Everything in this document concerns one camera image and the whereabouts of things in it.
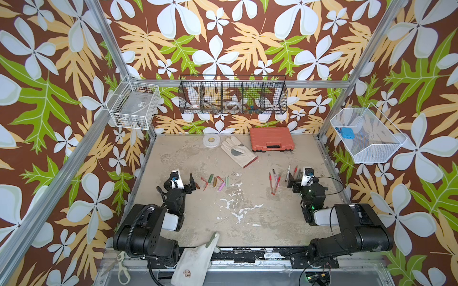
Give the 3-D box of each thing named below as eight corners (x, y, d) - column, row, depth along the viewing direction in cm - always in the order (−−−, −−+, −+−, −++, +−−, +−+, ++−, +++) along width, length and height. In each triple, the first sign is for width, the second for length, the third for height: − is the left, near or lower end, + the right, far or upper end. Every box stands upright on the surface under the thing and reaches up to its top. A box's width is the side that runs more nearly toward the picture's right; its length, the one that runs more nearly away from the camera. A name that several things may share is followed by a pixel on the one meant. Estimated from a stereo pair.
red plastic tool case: (252, 154, 113) (253, 148, 109) (249, 132, 125) (250, 127, 121) (294, 154, 113) (297, 148, 109) (288, 132, 125) (290, 127, 121)
